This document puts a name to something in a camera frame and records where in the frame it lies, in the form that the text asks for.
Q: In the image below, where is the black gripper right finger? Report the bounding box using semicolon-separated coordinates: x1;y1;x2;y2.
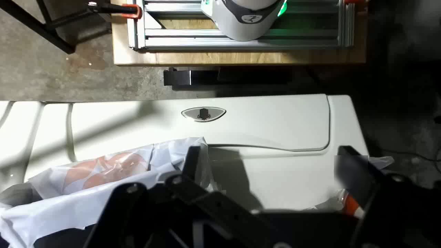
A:
333;146;390;215

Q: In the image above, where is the orange clamp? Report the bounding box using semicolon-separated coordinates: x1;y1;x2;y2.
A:
88;1;142;19

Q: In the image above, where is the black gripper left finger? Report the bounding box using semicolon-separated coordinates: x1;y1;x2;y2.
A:
165;147;257;248

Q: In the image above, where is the white washing machine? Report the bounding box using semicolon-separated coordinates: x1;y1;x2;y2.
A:
0;93;369;211

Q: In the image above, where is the aluminium frame mount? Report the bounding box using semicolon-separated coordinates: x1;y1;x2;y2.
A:
127;0;355;52

